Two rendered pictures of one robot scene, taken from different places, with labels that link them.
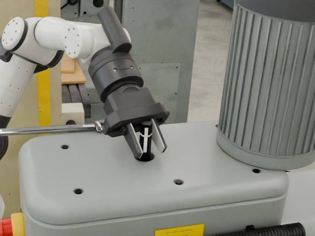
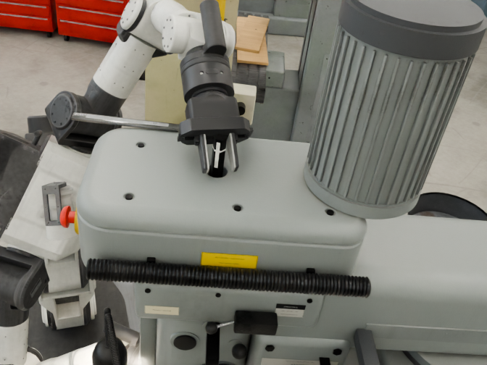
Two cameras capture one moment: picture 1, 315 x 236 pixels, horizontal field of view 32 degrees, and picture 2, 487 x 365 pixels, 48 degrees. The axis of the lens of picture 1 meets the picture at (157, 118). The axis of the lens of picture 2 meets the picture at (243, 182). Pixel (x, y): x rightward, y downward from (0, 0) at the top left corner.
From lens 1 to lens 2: 0.24 m
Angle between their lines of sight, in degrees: 15
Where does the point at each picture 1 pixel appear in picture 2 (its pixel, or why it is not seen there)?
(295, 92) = (383, 136)
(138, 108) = (217, 120)
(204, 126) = (300, 148)
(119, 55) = (210, 57)
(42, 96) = not seen: hidden behind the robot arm
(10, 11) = not seen: outside the picture
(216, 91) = not seen: hidden behind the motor
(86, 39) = (180, 33)
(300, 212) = (384, 263)
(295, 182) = (395, 228)
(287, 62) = (377, 100)
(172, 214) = (222, 240)
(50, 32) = (161, 17)
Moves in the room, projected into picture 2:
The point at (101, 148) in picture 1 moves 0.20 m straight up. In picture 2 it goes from (176, 153) to (181, 45)
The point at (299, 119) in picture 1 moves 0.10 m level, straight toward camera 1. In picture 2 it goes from (385, 166) to (358, 198)
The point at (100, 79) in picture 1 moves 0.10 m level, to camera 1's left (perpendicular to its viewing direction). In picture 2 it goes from (185, 80) to (132, 66)
